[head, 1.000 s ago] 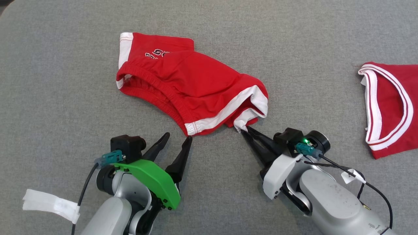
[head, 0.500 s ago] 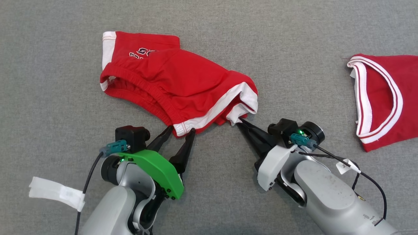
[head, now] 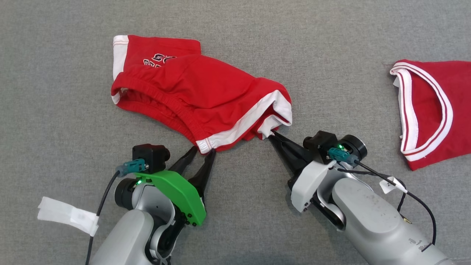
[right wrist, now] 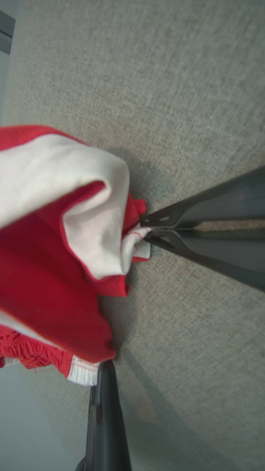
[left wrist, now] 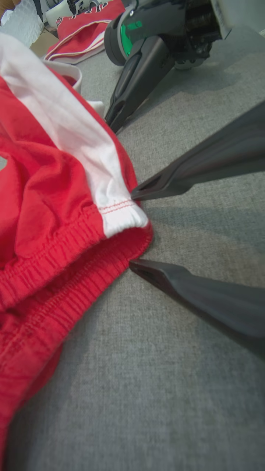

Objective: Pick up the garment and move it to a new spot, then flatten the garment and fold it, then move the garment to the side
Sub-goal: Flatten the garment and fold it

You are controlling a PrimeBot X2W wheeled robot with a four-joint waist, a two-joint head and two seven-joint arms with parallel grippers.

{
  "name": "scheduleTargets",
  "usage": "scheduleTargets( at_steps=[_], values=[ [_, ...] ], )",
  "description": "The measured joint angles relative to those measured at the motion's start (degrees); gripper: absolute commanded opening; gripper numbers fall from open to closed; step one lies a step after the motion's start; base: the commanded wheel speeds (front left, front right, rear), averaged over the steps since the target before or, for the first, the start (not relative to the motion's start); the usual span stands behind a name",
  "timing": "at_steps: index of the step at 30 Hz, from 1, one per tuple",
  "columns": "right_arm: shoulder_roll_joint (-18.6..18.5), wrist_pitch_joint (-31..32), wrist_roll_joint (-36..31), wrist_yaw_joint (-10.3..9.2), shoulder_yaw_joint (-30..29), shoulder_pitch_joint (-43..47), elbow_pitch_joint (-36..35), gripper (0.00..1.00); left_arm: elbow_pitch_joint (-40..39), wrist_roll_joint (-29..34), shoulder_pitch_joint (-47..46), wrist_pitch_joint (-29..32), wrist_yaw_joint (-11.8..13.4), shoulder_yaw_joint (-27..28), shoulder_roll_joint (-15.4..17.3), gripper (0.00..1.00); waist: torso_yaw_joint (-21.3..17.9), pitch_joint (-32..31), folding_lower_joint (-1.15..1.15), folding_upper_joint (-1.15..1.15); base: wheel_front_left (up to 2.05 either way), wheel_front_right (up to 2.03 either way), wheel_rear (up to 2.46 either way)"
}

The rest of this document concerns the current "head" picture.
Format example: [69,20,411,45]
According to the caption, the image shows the right camera teal connector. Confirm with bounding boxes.
[328,147,359,167]

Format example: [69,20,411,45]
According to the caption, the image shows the left camera cable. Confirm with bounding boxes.
[85,171,121,265]

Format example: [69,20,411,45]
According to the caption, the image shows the red shorts with white stripes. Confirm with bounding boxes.
[110,34,293,154]

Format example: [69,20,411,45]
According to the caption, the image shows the small white cable label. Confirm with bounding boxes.
[379,176,408,194]

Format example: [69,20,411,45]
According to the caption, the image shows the grey fabric sofa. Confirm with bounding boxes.
[0,0,471,265]

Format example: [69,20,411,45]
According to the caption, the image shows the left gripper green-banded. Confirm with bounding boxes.
[134,146,217,226]

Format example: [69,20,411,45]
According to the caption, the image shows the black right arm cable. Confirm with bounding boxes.
[337,162,437,253]

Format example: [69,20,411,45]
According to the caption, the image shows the left camera teal connector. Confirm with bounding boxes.
[117,159,148,178]

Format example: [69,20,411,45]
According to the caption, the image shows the right gripper white-banded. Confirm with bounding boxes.
[269,131,337,213]

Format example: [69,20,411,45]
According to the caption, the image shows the camera teal connector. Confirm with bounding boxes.
[328,147,359,167]
[117,159,148,178]

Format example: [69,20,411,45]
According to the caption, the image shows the white tape on cable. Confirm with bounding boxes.
[38,197,100,237]

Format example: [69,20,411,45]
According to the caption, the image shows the red white-trimmed tank jersey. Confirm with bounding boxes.
[389,59,471,172]

